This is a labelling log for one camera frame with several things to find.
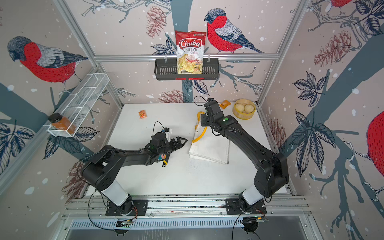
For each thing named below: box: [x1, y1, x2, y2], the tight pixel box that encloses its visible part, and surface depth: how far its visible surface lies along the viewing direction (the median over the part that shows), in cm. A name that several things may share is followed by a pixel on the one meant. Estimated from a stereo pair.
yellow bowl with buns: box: [232, 98, 256, 120], surface depth 113 cm
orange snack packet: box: [138, 110, 147, 119], surface depth 116 cm
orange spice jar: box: [48, 113, 77, 134], surface depth 63 cm
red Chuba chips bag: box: [175, 30, 206, 75], surface depth 87 cm
